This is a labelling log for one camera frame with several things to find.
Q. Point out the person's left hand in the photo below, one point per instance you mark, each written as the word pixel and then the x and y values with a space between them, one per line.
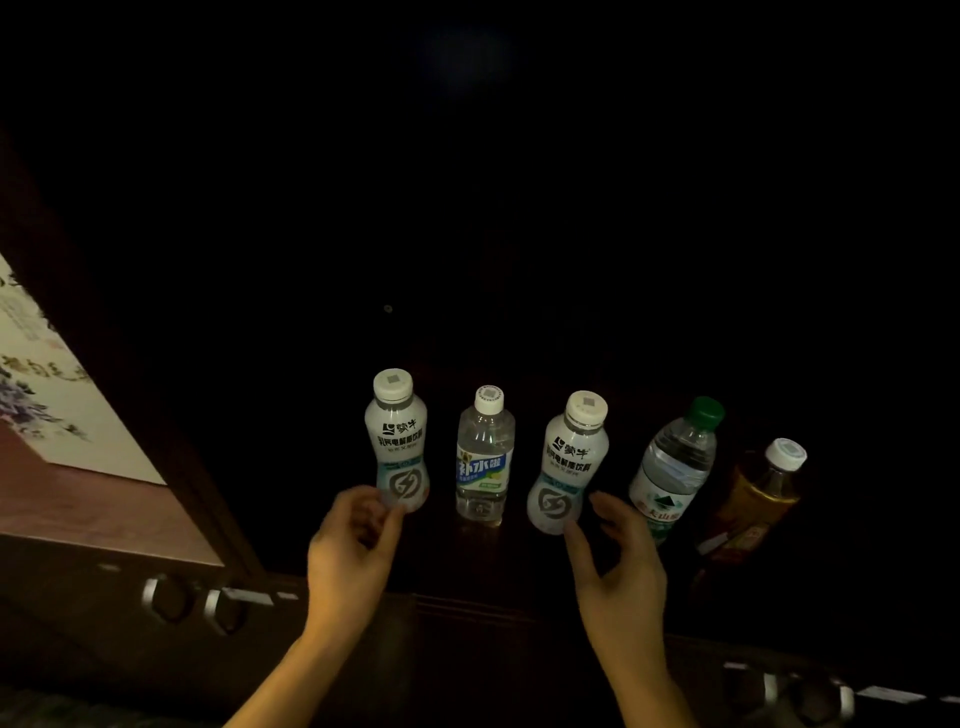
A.
pixel 349 570

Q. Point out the person's right hand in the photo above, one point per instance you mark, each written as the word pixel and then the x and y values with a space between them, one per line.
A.
pixel 626 600

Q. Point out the green cap water bottle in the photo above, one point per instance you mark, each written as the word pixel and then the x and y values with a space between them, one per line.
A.
pixel 675 465

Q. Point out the amber tea bottle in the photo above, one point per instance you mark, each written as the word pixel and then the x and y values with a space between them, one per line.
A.
pixel 757 495

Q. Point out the clear bottle white cap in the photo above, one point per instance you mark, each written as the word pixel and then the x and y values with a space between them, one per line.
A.
pixel 484 465

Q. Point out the white tea gift box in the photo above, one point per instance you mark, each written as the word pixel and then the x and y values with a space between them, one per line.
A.
pixel 45 405

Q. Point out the white door sticker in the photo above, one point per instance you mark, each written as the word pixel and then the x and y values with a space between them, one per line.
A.
pixel 247 597
pixel 891 695

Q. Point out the dark wooden cabinet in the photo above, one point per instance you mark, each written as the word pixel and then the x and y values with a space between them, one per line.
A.
pixel 450 660

